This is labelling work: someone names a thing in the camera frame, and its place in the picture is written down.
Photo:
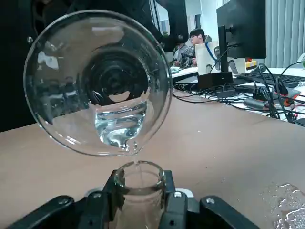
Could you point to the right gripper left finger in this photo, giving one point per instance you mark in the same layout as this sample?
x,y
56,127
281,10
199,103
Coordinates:
x,y
71,214

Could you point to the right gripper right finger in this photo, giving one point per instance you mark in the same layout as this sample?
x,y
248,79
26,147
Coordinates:
x,y
190,214

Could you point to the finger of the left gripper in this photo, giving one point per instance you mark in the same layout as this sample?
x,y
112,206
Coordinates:
x,y
29,38
178,23

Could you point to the clear glass conical flask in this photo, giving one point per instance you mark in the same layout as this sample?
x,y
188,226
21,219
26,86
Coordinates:
x,y
140,190

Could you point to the clear glass beaker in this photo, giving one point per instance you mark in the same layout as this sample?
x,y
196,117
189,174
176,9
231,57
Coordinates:
x,y
59,95

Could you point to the person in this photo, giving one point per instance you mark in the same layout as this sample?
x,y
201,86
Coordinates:
x,y
197,35

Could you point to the white desk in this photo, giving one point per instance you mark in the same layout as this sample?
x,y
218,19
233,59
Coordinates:
x,y
186,71

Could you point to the black computer monitor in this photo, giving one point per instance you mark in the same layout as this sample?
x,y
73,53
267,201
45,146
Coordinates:
x,y
240,28

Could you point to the black rectangular box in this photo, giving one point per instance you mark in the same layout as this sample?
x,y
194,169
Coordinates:
x,y
214,81

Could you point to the black keyboard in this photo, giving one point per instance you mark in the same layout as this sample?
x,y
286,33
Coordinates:
x,y
262,78

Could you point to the spilled water puddle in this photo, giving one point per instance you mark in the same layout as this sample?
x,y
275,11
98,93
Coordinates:
x,y
290,210

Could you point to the grey power adapter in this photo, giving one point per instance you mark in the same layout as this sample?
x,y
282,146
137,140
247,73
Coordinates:
x,y
255,103

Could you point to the usb hub with red plugs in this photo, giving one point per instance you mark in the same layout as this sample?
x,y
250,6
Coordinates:
x,y
286,93

